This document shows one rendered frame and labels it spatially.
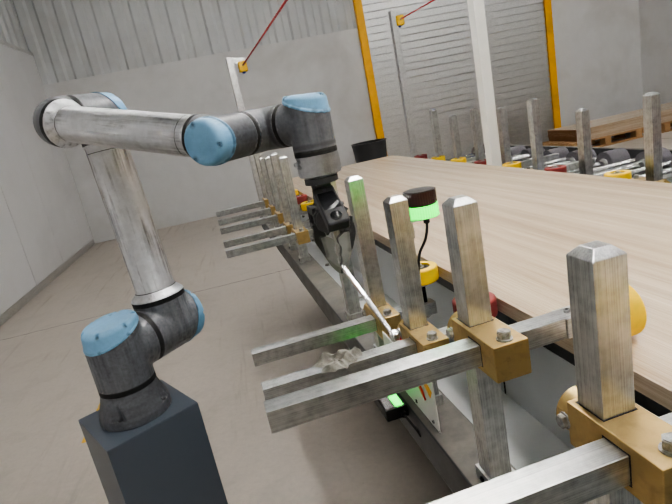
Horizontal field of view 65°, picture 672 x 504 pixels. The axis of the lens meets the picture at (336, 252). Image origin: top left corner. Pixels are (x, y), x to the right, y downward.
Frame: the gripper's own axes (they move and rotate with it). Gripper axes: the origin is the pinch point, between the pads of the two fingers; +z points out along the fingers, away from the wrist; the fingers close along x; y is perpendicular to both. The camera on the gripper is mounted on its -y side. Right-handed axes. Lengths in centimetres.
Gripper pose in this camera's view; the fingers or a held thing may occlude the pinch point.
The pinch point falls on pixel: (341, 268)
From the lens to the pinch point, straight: 113.5
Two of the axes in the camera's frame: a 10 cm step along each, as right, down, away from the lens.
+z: 1.9, 9.5, 2.6
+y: -2.5, -2.1, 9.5
